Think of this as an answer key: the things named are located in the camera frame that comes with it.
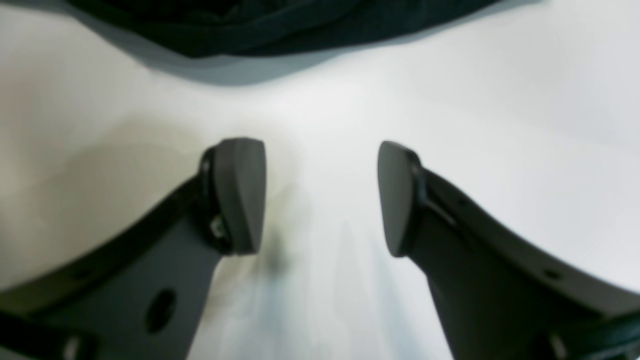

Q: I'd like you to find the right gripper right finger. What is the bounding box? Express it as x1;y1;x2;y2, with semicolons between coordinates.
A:
377;141;640;360

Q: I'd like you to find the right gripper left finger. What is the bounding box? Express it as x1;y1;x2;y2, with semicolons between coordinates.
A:
1;137;266;360

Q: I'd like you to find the black t-shirt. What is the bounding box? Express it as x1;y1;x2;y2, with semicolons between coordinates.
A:
65;0;501;58

